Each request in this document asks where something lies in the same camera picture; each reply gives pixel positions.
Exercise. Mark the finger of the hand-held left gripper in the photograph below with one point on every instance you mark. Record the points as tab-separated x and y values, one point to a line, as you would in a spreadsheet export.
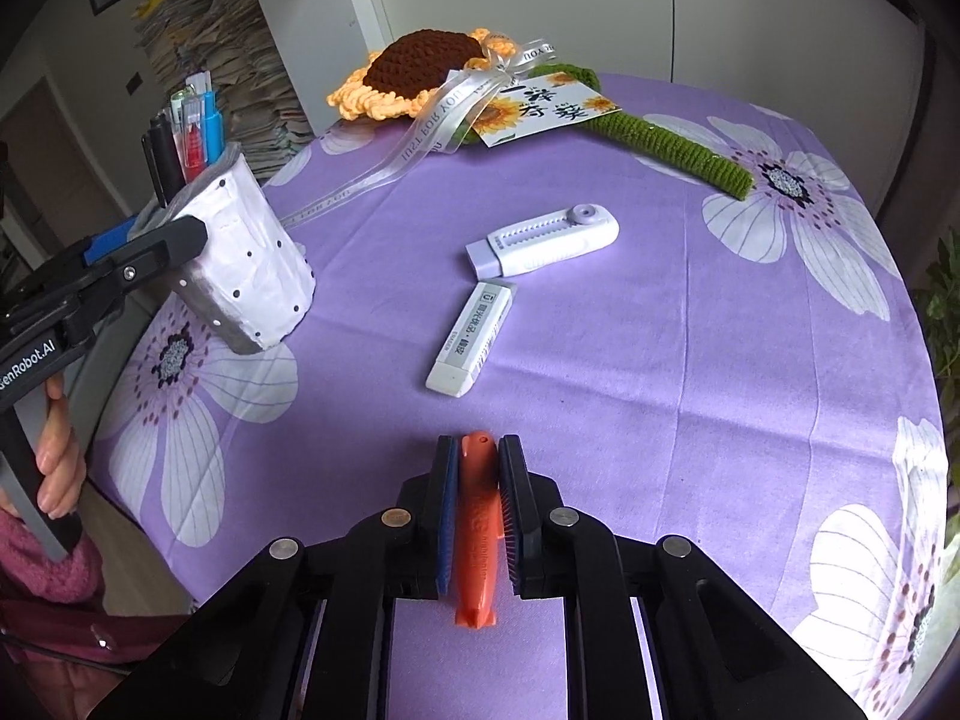
142	262
109	244

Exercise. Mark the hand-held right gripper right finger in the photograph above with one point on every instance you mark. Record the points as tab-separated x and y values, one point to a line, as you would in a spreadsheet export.
514	510

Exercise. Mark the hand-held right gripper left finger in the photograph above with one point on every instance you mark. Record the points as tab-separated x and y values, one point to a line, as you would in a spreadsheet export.
446	510

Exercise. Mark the orange marker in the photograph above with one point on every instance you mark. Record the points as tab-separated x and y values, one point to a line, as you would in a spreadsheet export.
478	532

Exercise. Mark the black pen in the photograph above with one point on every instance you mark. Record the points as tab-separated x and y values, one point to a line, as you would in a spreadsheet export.
161	154

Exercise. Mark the grey dotted pen holder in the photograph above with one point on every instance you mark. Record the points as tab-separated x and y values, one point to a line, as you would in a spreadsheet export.
247	262

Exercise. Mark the red pen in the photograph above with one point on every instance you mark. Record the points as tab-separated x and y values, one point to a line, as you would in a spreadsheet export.
193	142

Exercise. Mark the light blue pen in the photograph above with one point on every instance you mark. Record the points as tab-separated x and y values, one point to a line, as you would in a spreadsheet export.
212	127

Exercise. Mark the green pen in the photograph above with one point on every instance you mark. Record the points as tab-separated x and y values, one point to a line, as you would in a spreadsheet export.
180	101

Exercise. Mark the person's left forearm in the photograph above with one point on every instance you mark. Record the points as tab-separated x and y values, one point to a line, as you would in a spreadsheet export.
52	570

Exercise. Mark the person's left hand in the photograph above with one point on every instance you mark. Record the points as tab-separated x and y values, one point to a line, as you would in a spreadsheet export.
60	450

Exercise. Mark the brown wooden door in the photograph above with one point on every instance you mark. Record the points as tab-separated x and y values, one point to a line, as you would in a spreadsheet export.
52	172

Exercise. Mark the white eraser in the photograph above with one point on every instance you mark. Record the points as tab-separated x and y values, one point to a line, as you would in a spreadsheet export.
472	337

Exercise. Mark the purple floral tablecloth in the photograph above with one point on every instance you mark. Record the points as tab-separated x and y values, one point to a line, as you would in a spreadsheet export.
675	360

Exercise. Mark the tall pile of papers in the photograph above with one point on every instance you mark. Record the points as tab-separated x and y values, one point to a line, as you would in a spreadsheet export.
247	67

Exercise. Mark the white lavender utility knife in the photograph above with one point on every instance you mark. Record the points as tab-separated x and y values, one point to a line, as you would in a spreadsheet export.
547	240

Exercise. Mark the person's clothing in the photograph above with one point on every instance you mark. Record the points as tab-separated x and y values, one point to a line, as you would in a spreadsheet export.
82	652

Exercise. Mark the white printed ribbon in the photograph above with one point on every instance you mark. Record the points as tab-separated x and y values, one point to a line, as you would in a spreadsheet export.
450	112

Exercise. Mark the crochet sunflower with green stem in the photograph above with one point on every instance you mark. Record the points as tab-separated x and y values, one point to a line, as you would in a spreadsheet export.
427	64

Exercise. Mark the sunflower printed card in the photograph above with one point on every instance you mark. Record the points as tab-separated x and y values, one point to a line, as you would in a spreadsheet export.
555	109

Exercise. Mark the green potted plant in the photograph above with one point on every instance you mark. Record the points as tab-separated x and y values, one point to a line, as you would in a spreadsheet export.
941	307

